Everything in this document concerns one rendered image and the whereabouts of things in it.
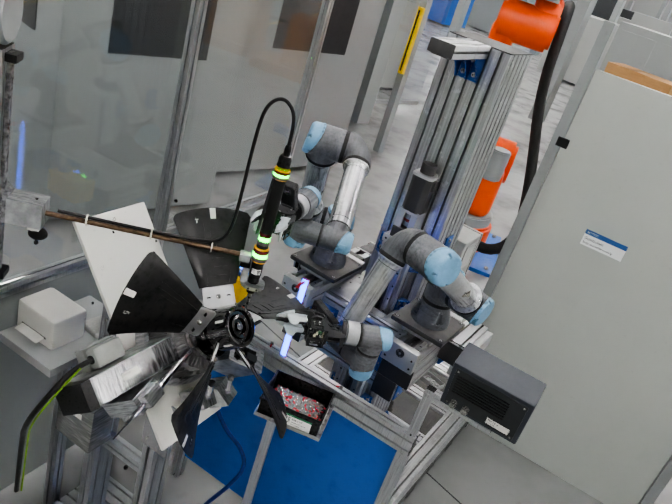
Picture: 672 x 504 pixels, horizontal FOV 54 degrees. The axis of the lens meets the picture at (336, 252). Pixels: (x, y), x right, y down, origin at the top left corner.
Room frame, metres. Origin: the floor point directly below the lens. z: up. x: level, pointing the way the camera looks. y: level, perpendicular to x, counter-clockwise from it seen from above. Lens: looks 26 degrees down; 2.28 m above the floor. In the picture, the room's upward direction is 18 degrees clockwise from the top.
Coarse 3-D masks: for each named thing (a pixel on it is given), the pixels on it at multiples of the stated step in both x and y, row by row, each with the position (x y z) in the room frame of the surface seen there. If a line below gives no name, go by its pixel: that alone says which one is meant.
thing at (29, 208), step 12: (12, 192) 1.50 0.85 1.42; (24, 192) 1.52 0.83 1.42; (12, 204) 1.46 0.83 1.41; (24, 204) 1.47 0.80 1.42; (36, 204) 1.48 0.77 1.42; (48, 204) 1.53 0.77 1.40; (12, 216) 1.46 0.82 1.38; (24, 216) 1.47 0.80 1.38; (36, 216) 1.47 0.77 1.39; (48, 216) 1.54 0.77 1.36; (36, 228) 1.47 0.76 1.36
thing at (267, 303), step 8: (264, 280) 1.87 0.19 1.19; (272, 280) 1.88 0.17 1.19; (264, 288) 1.82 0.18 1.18; (272, 288) 1.84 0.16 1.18; (256, 296) 1.76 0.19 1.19; (264, 296) 1.78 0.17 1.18; (272, 296) 1.79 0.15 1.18; (280, 296) 1.81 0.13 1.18; (240, 304) 1.69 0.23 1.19; (248, 304) 1.69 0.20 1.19; (256, 304) 1.71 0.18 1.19; (264, 304) 1.72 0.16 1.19; (272, 304) 1.74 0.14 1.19; (280, 304) 1.76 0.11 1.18; (288, 304) 1.79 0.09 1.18; (296, 304) 1.82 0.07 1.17; (256, 312) 1.66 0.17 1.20; (264, 312) 1.67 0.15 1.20; (272, 312) 1.69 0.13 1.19; (280, 312) 1.72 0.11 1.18
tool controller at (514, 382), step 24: (456, 360) 1.69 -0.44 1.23; (480, 360) 1.71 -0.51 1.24; (456, 384) 1.68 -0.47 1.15; (480, 384) 1.65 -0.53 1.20; (504, 384) 1.64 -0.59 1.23; (528, 384) 1.66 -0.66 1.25; (456, 408) 1.70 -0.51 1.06; (480, 408) 1.66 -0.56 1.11; (504, 408) 1.62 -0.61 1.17; (528, 408) 1.59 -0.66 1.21; (504, 432) 1.63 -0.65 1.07
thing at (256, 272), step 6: (288, 150) 1.63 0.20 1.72; (282, 156) 1.62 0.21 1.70; (288, 156) 1.63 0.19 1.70; (282, 162) 1.62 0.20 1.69; (288, 162) 1.62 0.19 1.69; (288, 168) 1.62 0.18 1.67; (252, 264) 1.62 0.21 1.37; (258, 264) 1.62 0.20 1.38; (252, 270) 1.62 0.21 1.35; (258, 270) 1.62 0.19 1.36; (252, 276) 1.62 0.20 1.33; (258, 276) 1.62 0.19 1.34; (252, 282) 1.62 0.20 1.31; (258, 282) 1.63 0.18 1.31
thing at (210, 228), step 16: (208, 208) 1.72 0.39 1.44; (224, 208) 1.75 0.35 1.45; (176, 224) 1.66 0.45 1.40; (192, 224) 1.67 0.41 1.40; (208, 224) 1.69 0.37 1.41; (224, 224) 1.71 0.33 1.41; (240, 224) 1.74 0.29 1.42; (224, 240) 1.68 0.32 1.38; (240, 240) 1.71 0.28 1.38; (192, 256) 1.63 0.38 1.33; (208, 256) 1.64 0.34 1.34; (224, 256) 1.66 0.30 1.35; (208, 272) 1.62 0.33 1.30; (224, 272) 1.63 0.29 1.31
